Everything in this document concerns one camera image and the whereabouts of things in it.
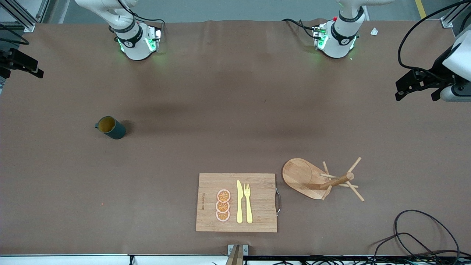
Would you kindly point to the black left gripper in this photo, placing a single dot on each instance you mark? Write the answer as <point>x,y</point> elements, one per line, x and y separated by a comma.
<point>438,72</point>

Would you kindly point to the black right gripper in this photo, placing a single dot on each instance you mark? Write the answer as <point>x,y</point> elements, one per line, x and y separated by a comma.
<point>8,60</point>

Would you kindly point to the dark green cup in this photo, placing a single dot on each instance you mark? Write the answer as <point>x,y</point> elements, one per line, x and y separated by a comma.
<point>116,130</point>

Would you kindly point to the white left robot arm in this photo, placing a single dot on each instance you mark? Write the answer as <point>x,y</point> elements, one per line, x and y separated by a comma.
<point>340,44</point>

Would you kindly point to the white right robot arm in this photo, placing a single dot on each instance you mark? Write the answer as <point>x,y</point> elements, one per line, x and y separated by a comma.
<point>136,48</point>

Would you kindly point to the wooden cup rack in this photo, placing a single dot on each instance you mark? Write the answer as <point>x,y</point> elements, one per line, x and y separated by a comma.
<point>300,175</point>

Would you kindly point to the white paper scrap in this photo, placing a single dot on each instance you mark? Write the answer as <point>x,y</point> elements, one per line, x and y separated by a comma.
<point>374,31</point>

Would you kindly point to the brown table cover sheet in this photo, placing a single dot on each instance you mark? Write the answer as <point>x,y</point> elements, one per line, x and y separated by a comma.
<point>235,110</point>

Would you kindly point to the wooden cutting board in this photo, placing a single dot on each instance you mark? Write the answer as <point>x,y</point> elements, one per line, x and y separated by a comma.
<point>257,198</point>

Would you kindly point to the yellow plastic fork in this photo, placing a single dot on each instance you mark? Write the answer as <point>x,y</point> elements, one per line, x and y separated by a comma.
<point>248,209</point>

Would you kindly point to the yellow plastic knife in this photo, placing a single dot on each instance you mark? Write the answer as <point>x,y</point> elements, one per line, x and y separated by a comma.
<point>239,206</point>

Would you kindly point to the orange slice toy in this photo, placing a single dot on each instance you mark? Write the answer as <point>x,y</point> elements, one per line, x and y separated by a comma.
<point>223,195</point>
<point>222,207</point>
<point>222,216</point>

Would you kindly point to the aluminium frame post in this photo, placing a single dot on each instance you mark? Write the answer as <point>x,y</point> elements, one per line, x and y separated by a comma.
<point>27,26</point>
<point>447,23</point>

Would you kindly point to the white table edge rail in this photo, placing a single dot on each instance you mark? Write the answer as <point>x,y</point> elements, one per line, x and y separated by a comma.
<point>73,260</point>

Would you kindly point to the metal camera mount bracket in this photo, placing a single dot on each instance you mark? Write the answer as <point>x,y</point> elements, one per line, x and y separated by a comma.
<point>235,257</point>

